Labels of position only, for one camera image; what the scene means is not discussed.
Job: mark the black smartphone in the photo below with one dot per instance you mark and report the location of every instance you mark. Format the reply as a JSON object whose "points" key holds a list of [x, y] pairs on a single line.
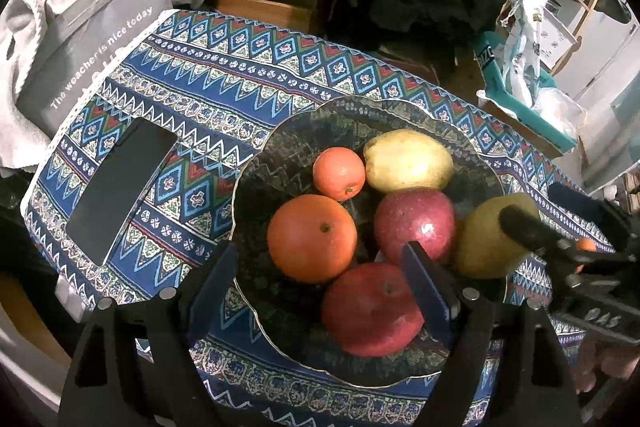
{"points": [[120, 187]]}

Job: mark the grey printed fabric bag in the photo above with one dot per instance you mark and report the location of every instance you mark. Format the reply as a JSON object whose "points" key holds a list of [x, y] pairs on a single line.
{"points": [[100, 17]]}

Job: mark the clear plastic bag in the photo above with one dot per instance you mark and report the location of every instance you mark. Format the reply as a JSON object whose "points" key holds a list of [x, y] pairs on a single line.
{"points": [[560, 112]]}

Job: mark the teal box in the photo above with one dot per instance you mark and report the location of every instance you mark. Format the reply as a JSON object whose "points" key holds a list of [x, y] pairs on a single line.
{"points": [[495, 72]]}

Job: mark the small orange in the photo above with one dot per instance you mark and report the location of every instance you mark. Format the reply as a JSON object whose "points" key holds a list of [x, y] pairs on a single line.
{"points": [[339, 172], [585, 245]]}

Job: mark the large orange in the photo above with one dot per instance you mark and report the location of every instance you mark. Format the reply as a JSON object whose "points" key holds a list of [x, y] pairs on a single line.
{"points": [[310, 239]]}

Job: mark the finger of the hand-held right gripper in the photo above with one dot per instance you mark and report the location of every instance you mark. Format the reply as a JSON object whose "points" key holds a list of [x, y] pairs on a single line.
{"points": [[525, 224], [595, 212]]}

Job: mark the dark red speckled apple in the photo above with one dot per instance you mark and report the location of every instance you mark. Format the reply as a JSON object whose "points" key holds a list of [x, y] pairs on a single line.
{"points": [[410, 222]]}

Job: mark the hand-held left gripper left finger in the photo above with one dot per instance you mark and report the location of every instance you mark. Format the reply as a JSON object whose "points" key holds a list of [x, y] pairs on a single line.
{"points": [[212, 292]]}

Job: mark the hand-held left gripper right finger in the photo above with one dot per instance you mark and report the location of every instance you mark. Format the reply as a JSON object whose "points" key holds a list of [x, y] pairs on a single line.
{"points": [[425, 292]]}

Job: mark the green yellow pear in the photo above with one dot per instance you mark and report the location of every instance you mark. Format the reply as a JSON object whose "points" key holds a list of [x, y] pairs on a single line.
{"points": [[485, 247]]}

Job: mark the white printed plastic bag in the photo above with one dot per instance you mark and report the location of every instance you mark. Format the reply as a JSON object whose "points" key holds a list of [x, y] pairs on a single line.
{"points": [[527, 37]]}

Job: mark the dark glass plate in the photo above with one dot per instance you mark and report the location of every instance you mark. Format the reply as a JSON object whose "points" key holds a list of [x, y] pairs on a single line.
{"points": [[280, 157]]}

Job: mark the large red apple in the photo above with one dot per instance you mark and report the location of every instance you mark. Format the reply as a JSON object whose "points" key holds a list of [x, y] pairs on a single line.
{"points": [[365, 312]]}

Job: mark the blue patterned tablecloth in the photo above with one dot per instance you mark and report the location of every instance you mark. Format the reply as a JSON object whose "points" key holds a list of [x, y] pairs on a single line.
{"points": [[225, 72]]}

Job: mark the person's right hand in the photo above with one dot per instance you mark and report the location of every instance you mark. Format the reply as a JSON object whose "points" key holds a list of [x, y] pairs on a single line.
{"points": [[605, 367]]}

